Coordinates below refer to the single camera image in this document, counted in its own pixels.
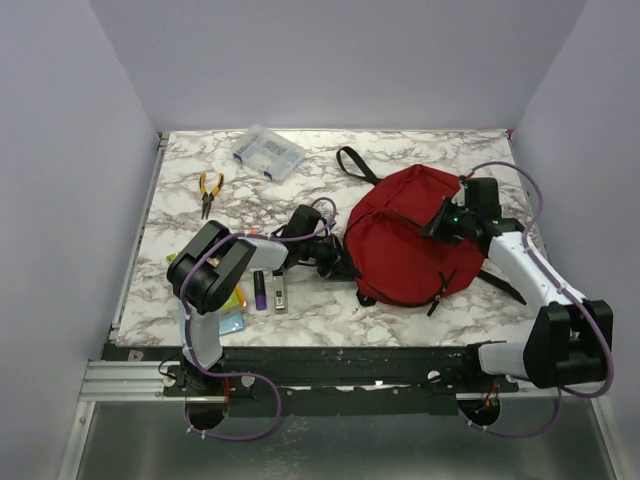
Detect clear plastic organizer box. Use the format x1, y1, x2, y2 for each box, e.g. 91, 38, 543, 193
230, 125, 307, 182

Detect silver black stapler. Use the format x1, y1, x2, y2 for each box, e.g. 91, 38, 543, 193
272, 269, 288, 314

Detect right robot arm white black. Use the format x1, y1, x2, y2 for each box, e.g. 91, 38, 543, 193
421, 176, 613, 392

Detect purple black highlighter marker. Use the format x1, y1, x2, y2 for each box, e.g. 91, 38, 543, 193
253, 270, 267, 311

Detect red backpack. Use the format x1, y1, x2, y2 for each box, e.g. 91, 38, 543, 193
336, 146, 526, 314

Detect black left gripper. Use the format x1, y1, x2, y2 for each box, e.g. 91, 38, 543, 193
300, 233, 363, 280

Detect yellow black pliers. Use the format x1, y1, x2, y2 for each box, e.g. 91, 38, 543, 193
199, 172, 225, 220

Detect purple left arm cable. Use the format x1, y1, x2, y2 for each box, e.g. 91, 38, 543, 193
177, 196, 341, 442

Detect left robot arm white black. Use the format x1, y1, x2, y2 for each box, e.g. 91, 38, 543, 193
167, 203, 360, 395

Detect light blue notebook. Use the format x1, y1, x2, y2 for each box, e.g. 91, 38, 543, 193
177, 301, 245, 344

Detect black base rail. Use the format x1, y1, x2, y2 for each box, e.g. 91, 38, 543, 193
102, 344, 518, 417

